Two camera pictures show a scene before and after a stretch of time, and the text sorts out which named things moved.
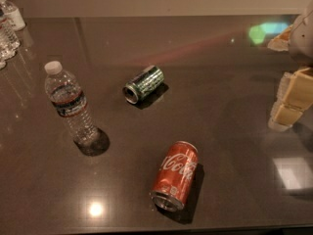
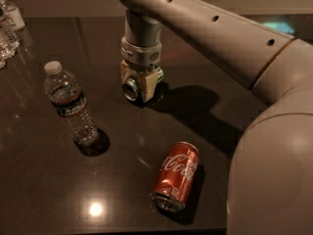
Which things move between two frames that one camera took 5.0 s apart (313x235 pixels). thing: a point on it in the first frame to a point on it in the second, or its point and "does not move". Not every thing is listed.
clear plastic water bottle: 73,109 does not move
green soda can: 143,83 does not move
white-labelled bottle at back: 12,14 does not move
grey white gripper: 303,38 to 141,57
